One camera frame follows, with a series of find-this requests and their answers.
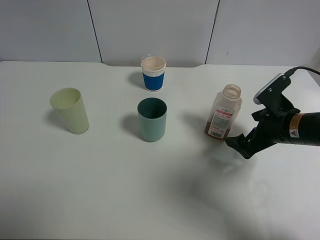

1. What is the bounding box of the pale yellow-green plastic cup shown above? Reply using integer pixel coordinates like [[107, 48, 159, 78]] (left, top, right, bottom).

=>
[[49, 87, 90, 135]]

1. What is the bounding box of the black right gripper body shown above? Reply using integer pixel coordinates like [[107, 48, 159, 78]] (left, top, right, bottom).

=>
[[251, 108, 320, 147]]

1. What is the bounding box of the clear plastic drink bottle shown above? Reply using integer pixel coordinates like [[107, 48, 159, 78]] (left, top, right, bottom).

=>
[[204, 84, 243, 140]]

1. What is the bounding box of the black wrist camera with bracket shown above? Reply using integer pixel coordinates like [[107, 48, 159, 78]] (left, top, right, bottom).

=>
[[253, 73, 300, 118]]

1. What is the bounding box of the teal green plastic cup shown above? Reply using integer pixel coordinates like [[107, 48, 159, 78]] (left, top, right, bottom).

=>
[[137, 97, 168, 142]]

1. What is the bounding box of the blue sleeved paper cup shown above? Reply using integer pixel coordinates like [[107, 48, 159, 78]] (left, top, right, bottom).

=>
[[141, 55, 167, 92]]

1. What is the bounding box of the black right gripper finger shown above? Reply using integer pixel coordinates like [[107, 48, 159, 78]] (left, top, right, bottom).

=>
[[225, 127, 275, 159]]

